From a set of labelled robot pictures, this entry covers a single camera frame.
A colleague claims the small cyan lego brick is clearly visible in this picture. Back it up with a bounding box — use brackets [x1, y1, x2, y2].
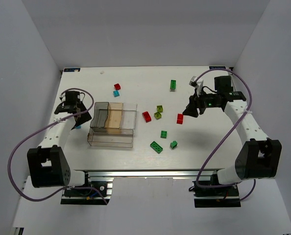
[113, 90, 120, 97]

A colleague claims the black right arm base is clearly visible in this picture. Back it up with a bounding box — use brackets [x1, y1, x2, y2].
[188, 170, 241, 209]

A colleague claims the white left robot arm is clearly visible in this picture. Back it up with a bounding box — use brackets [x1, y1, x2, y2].
[27, 91, 92, 188]

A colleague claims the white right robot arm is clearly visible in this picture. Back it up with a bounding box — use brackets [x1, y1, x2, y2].
[183, 76, 282, 187]

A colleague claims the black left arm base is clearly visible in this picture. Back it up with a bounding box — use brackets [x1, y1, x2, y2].
[60, 172, 114, 206]

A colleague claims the smoky grey plastic bin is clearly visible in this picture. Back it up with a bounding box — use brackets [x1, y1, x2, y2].
[90, 102, 109, 128]

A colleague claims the lime lego brick upper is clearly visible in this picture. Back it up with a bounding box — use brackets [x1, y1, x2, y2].
[157, 105, 163, 113]

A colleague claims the lime lego brick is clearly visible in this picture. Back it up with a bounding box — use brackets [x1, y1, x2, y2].
[154, 112, 162, 120]
[157, 105, 163, 113]

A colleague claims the clear long front bin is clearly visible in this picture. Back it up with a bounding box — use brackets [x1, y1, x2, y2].
[87, 127, 134, 148]

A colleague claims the blue label right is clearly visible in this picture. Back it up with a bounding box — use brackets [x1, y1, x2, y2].
[209, 66, 226, 71]

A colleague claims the blue label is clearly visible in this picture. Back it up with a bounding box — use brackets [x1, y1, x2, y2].
[209, 66, 226, 71]
[63, 68, 80, 72]

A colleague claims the green long lego far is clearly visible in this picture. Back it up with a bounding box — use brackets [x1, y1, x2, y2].
[170, 80, 176, 92]

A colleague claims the blue label left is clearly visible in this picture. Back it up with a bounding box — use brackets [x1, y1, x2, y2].
[63, 68, 80, 72]

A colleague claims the lime lego brick lower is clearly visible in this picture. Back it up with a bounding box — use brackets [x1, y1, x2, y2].
[154, 112, 162, 120]

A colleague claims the small green lego brick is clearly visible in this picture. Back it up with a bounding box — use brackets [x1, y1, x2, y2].
[160, 130, 167, 139]

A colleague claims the green lego brick tilted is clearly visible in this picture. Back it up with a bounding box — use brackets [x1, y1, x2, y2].
[170, 141, 178, 149]

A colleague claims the small red lego brick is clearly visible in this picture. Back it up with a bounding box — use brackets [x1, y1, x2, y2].
[114, 83, 121, 90]

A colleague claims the long green lego near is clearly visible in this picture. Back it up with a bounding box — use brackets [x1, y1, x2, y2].
[150, 141, 163, 154]

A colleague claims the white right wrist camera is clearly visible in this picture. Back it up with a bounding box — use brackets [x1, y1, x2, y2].
[189, 76, 204, 96]

